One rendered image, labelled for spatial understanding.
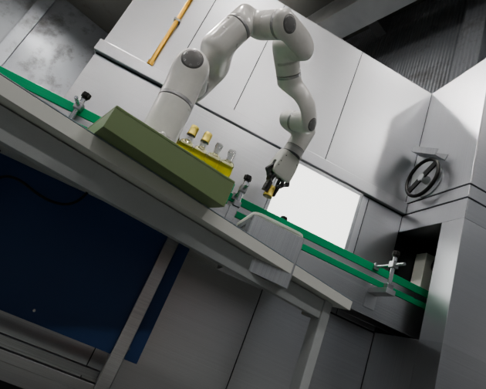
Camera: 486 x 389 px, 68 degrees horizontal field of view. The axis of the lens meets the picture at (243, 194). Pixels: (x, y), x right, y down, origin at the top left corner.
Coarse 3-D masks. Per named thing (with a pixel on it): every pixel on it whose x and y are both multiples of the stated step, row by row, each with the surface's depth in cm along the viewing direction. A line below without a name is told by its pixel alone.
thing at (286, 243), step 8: (256, 216) 104; (240, 224) 116; (248, 224) 104; (256, 224) 103; (264, 224) 104; (272, 224) 105; (248, 232) 102; (256, 232) 102; (264, 232) 103; (272, 232) 104; (280, 232) 105; (288, 232) 105; (264, 240) 103; (272, 240) 103; (280, 240) 104; (288, 240) 105; (296, 240) 105; (272, 248) 103; (280, 248) 103; (288, 248) 104; (296, 248) 105; (288, 256) 103; (296, 256) 104
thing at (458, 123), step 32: (480, 64) 177; (448, 96) 190; (480, 96) 166; (448, 128) 177; (480, 128) 157; (448, 160) 166; (480, 160) 151; (448, 192) 156; (480, 192) 147; (416, 224) 166; (480, 224) 142
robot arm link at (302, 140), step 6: (282, 114) 131; (288, 114) 129; (282, 120) 131; (288, 120) 129; (282, 126) 132; (288, 126) 130; (294, 132) 133; (312, 132) 134; (294, 138) 133; (300, 138) 132; (306, 138) 133; (300, 144) 132; (306, 144) 134
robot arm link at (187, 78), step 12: (192, 48) 94; (180, 60) 92; (192, 60) 92; (204, 60) 94; (168, 72) 94; (180, 72) 91; (192, 72) 92; (204, 72) 94; (168, 84) 91; (180, 84) 91; (192, 84) 92; (204, 84) 99; (180, 96) 90; (192, 96) 93; (192, 108) 95
